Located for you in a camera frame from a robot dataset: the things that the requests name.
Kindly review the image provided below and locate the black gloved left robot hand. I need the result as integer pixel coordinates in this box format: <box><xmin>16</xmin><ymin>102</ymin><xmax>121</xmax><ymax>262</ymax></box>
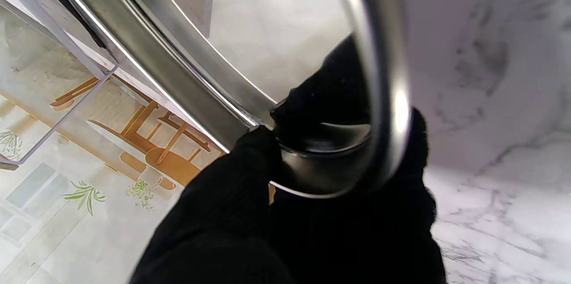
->
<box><xmin>129</xmin><ymin>37</ymin><xmax>447</xmax><ymax>284</ymax></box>

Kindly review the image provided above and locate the oval stainless steel plate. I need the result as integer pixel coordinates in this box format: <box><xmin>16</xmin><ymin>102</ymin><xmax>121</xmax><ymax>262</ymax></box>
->
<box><xmin>40</xmin><ymin>0</ymin><xmax>413</xmax><ymax>199</ymax></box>

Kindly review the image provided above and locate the printed room backdrop curtain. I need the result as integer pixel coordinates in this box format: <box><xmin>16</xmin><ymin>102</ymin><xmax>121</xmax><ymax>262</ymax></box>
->
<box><xmin>0</xmin><ymin>8</ymin><xmax>277</xmax><ymax>284</ymax></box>

